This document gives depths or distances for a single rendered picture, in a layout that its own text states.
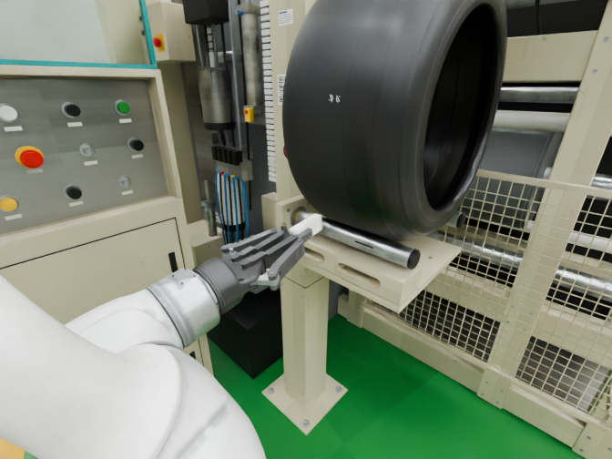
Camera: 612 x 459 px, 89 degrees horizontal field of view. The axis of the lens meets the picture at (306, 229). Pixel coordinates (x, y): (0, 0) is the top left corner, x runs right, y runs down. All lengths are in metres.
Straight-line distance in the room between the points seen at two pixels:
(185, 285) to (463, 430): 1.35
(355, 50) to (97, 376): 0.51
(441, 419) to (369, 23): 1.42
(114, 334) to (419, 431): 1.31
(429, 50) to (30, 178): 0.91
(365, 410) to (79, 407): 1.36
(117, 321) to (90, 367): 0.15
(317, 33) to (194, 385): 0.55
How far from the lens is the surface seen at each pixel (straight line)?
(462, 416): 1.62
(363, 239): 0.72
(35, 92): 1.01
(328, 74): 0.57
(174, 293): 0.41
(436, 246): 0.99
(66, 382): 0.23
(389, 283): 0.70
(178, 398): 0.25
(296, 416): 1.48
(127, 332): 0.37
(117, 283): 1.10
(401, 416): 1.54
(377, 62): 0.53
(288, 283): 1.11
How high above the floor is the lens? 1.23
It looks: 25 degrees down
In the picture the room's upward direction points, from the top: straight up
